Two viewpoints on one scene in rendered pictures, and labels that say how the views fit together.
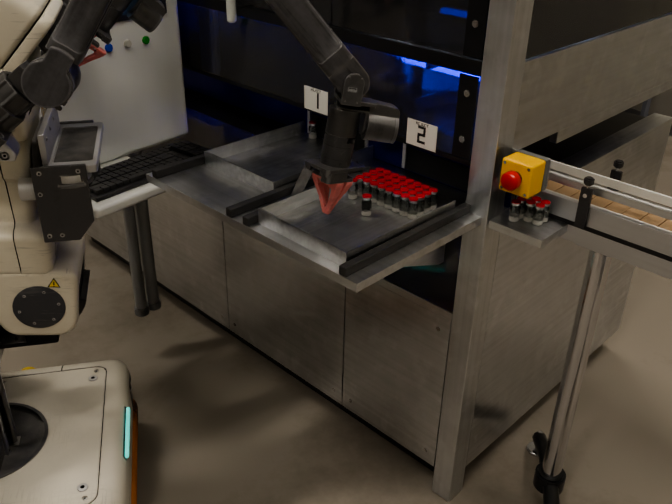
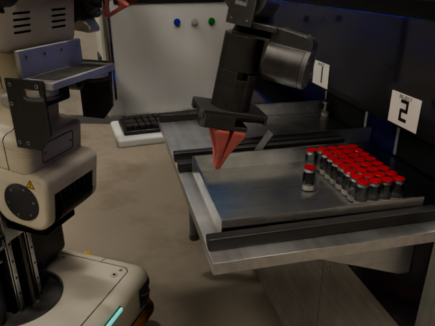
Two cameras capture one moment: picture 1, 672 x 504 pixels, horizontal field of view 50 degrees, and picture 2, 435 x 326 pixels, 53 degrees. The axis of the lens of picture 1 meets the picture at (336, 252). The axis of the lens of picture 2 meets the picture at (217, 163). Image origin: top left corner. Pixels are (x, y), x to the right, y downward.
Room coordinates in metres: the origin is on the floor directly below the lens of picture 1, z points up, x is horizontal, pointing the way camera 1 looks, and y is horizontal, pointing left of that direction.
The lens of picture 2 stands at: (0.72, -0.31, 1.24)
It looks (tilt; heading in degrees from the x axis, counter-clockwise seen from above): 23 degrees down; 33
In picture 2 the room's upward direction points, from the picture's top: straight up
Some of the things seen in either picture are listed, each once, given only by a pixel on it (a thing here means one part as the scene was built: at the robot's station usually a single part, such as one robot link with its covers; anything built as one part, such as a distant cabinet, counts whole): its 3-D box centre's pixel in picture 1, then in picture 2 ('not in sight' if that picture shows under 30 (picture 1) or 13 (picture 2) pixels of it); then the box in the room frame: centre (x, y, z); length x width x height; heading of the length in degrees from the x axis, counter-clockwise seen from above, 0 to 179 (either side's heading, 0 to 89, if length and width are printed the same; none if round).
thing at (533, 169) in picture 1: (523, 174); not in sight; (1.39, -0.39, 1.00); 0.08 x 0.07 x 0.07; 136
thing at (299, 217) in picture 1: (358, 211); (295, 182); (1.40, -0.05, 0.90); 0.34 x 0.26 x 0.04; 136
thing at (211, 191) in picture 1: (317, 193); (282, 160); (1.55, 0.05, 0.87); 0.70 x 0.48 x 0.02; 46
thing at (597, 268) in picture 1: (572, 377); not in sight; (1.40, -0.59, 0.46); 0.09 x 0.09 x 0.77; 46
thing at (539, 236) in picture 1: (531, 223); not in sight; (1.41, -0.43, 0.87); 0.14 x 0.13 x 0.02; 136
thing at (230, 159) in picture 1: (290, 154); (284, 123); (1.71, 0.12, 0.90); 0.34 x 0.26 x 0.04; 136
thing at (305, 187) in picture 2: (366, 205); (308, 178); (1.41, -0.06, 0.90); 0.02 x 0.02 x 0.04
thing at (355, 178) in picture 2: (385, 196); (339, 174); (1.46, -0.11, 0.91); 0.18 x 0.02 x 0.05; 46
